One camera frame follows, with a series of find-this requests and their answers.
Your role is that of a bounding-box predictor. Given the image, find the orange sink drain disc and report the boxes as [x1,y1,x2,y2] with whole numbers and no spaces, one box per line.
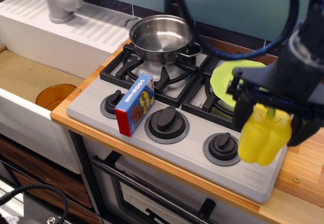
[35,84,76,111]

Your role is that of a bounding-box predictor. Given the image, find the stainless steel pot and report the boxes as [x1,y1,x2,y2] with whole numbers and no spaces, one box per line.
[124,15,202,64]

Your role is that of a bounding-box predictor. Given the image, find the oven door with window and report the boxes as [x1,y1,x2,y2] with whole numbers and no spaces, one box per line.
[83,138,262,223]

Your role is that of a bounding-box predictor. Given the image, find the grey toy stove top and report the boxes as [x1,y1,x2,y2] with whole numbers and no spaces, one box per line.
[66,75,287,203]

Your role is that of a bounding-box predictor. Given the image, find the black middle stove knob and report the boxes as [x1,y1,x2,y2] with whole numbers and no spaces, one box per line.
[144,106,190,144]

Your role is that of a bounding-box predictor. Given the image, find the yellow toy bell pepper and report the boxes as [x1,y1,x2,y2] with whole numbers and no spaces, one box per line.
[238,103,292,166]

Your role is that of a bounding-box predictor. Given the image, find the black right burner grate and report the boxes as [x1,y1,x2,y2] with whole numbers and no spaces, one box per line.
[181,56,237,131]

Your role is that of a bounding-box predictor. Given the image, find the black stove knob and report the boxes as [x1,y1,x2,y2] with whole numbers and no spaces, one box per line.
[203,133,240,167]
[144,106,190,144]
[100,90,124,119]

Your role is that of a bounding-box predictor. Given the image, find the lime green plate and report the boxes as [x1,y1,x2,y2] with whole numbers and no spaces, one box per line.
[210,59,266,111]

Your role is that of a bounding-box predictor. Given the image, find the black oven door handle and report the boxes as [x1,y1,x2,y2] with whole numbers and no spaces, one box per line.
[91,152,216,223]

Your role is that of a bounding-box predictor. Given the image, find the black left stove knob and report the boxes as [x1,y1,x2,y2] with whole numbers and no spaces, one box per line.
[100,90,124,119]

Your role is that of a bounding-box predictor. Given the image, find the white toy sink unit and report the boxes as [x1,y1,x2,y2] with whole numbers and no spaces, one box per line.
[1,0,130,174]

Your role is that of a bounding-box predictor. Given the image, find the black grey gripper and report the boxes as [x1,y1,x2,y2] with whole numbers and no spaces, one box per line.
[227,23,323,146]

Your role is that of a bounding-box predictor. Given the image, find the grey toy faucet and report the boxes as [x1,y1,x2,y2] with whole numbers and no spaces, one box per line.
[46,0,83,24]

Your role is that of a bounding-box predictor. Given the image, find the wooden drawer front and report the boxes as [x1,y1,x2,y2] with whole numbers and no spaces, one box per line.
[1,135,101,223]

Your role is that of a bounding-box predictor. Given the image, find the black cable bottom left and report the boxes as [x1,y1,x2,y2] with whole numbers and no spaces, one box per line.
[0,182,68,224]

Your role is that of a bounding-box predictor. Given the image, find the black left burner grate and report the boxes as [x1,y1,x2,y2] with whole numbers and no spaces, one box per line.
[100,43,207,107]

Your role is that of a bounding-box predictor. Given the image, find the black burner grate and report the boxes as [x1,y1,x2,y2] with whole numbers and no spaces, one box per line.
[100,43,207,107]
[181,56,237,131]

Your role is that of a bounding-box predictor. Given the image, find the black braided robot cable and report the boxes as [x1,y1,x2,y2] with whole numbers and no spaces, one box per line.
[169,0,301,60]

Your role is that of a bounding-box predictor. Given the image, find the black right stove knob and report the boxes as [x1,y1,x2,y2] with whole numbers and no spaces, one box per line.
[203,133,240,167]

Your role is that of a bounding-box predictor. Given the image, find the blue cookie box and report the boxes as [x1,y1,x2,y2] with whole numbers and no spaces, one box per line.
[114,73,155,137]

